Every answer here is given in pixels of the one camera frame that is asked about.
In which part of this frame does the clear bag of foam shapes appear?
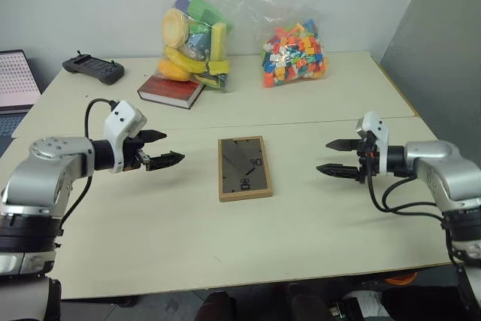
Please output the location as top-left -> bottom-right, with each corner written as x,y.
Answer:
155,0 -> 250,94

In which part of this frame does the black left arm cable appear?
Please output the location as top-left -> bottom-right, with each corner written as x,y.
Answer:
58,98 -> 118,235

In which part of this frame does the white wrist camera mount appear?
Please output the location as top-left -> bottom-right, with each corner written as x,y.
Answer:
102,100 -> 148,175
355,111 -> 391,177

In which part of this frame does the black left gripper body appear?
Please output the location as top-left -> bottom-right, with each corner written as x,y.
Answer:
122,133 -> 151,172

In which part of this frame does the yellow round foam disc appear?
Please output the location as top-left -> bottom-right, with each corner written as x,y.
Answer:
162,8 -> 191,49

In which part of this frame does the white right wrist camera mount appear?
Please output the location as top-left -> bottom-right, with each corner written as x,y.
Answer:
355,111 -> 391,177

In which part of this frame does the wooden picture frame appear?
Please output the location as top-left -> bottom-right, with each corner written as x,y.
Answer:
217,135 -> 274,204

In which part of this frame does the black handheld remote controller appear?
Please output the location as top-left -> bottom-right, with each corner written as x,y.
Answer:
61,50 -> 126,86

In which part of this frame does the orange foam piece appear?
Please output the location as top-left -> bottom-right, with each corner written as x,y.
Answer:
157,58 -> 192,82

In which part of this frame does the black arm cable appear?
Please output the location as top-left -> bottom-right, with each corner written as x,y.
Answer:
367,171 -> 465,262
58,98 -> 118,235

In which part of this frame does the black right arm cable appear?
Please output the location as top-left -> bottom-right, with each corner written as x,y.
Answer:
367,171 -> 465,262

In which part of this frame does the red hardcover book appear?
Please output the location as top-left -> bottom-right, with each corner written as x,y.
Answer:
136,74 -> 207,111

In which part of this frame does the clear bag of coloured bricks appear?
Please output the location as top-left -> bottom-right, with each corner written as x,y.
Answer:
258,8 -> 331,90

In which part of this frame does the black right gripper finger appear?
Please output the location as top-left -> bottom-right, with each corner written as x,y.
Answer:
316,162 -> 362,183
325,138 -> 362,153

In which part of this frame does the orange cable coil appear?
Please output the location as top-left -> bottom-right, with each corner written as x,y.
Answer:
384,271 -> 419,287

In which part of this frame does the green foam block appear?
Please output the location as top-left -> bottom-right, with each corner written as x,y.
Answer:
187,0 -> 234,32

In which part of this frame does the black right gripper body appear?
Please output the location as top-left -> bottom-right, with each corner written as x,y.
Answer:
355,131 -> 381,184

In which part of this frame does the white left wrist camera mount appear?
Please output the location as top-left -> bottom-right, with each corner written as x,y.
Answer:
102,100 -> 148,175

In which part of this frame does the grey laptop computer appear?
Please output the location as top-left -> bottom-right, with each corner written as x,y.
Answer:
0,49 -> 43,157

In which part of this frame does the white crumpled cloth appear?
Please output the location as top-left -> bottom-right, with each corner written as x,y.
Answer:
346,289 -> 385,319

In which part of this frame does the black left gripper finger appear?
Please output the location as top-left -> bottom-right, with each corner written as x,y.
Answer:
138,129 -> 168,146
144,150 -> 186,172

